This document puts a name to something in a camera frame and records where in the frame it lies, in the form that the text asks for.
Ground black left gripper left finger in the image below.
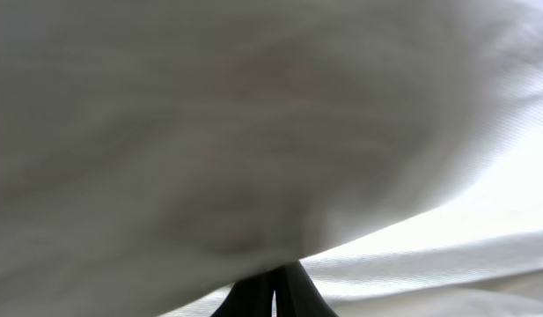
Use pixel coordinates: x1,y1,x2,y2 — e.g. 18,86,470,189
211,273,275,317

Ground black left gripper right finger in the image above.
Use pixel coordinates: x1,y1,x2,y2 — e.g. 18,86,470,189
275,262,338,317

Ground white t-shirt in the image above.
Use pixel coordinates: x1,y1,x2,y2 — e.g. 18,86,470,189
0,0,543,316

